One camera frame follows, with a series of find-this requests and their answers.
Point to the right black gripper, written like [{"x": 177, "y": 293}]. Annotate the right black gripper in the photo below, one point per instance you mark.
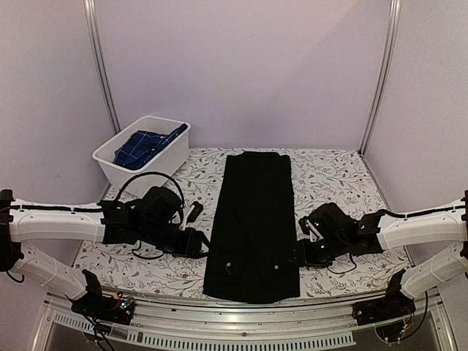
[{"x": 306, "y": 257}]

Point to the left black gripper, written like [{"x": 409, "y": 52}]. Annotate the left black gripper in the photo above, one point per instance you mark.
[{"x": 191, "y": 247}]

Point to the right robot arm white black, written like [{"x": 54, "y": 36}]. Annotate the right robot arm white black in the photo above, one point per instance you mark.
[{"x": 383, "y": 230}]

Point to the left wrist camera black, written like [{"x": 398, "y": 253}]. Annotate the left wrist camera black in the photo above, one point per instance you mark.
[{"x": 163, "y": 206}]

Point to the left aluminium corner post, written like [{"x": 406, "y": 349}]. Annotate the left aluminium corner post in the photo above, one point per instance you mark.
[{"x": 99, "y": 59}]

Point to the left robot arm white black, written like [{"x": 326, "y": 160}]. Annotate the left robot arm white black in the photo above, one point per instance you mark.
[{"x": 105, "y": 222}]

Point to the aluminium front rail frame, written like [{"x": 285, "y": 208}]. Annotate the aluminium front rail frame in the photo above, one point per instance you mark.
[{"x": 171, "y": 323}]

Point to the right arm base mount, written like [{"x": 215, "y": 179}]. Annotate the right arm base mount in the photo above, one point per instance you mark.
[{"x": 392, "y": 305}]

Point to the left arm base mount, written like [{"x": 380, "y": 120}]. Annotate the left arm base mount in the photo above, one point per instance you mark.
[{"x": 97, "y": 307}]

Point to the floral patterned tablecloth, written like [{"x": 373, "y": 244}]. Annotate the floral patterned tablecloth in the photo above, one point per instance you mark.
[{"x": 318, "y": 176}]

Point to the white plastic bin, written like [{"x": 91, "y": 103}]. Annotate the white plastic bin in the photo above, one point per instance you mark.
[{"x": 167, "y": 161}]

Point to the right aluminium corner post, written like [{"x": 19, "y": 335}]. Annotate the right aluminium corner post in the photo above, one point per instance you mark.
[{"x": 387, "y": 55}]

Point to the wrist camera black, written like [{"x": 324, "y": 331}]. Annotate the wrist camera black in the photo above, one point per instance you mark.
[
  {"x": 328, "y": 222},
  {"x": 163, "y": 206}
]

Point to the blue plaid shirt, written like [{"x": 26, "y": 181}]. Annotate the blue plaid shirt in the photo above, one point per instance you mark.
[{"x": 143, "y": 146}]

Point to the black long sleeve shirt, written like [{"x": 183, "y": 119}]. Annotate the black long sleeve shirt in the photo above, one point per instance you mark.
[{"x": 253, "y": 237}]

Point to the aluminium corner post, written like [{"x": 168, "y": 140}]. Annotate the aluminium corner post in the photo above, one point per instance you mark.
[
  {"x": 99, "y": 59},
  {"x": 387, "y": 55}
]

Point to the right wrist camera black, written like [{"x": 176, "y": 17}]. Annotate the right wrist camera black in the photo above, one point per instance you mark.
[{"x": 328, "y": 222}]

